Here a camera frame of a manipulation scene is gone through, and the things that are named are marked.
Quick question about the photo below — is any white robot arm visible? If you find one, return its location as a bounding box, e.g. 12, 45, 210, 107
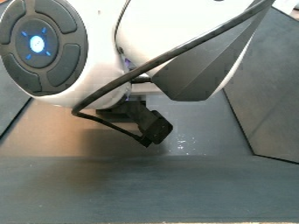
0, 0, 275, 109

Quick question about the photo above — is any black cable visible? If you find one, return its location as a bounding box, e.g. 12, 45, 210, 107
70, 0, 277, 148

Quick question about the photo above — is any purple three prong object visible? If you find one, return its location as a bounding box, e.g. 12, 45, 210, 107
126, 58, 131, 70

